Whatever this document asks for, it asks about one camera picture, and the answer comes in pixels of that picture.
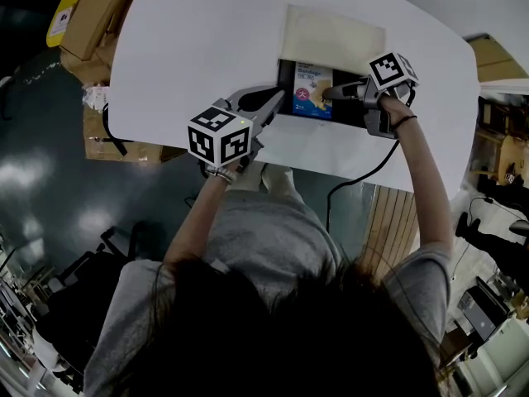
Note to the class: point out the person's left forearm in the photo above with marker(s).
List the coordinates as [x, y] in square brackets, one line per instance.
[194, 221]

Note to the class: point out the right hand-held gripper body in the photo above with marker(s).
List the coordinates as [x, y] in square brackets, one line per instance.
[390, 70]

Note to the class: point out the grey laptop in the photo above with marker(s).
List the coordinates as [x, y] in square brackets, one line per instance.
[481, 314]

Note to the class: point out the yellow bag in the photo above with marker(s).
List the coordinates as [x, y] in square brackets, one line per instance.
[60, 19]

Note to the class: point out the person's left hand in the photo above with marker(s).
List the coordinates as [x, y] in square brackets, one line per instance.
[237, 167]

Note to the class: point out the person's grey t-shirt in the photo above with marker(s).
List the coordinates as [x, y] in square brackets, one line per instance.
[268, 242]

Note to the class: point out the flat brown cardboard sheet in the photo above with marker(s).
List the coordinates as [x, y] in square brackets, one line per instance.
[496, 58]

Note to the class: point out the black container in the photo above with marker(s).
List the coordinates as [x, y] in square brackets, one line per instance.
[351, 112]

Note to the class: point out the person's right forearm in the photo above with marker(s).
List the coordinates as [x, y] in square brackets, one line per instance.
[427, 188]

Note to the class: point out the large cardboard box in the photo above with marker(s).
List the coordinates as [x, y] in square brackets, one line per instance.
[97, 19]

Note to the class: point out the small blue white package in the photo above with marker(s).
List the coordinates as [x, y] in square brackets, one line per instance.
[308, 97]

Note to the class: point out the person's beige trousers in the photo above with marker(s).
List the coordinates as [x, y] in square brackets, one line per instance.
[274, 178]

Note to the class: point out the black office chair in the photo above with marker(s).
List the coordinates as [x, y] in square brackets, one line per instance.
[91, 271]

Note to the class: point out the clear plastic packet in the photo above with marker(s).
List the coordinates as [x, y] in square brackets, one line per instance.
[96, 96]

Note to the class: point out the wooden chair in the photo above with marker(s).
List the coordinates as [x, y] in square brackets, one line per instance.
[512, 157]

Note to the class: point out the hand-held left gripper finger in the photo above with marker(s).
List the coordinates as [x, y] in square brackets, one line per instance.
[270, 108]
[266, 88]

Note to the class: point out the person's right hand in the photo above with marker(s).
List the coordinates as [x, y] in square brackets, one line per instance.
[394, 108]

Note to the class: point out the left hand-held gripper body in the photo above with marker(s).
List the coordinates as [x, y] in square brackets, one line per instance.
[219, 139]

